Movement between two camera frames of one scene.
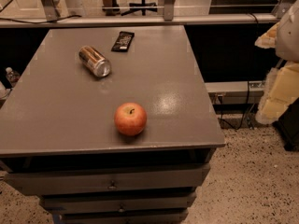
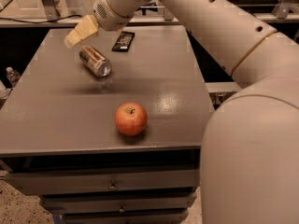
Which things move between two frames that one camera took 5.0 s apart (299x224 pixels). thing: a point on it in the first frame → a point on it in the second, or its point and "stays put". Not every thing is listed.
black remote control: x=122 y=41 stays put
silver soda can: x=94 y=61 stays put
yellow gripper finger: x=268 y=39 → x=84 y=28
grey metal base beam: x=237 y=86 stays put
